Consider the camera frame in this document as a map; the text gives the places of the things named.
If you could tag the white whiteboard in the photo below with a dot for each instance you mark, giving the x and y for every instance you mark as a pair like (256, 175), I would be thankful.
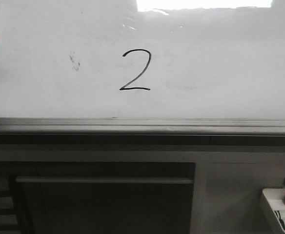
(203, 67)

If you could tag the dark cabinet panel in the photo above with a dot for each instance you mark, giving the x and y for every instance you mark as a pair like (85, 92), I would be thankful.
(109, 197)

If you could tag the white plastic marker tray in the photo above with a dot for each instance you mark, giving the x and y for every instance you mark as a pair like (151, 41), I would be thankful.
(271, 200)

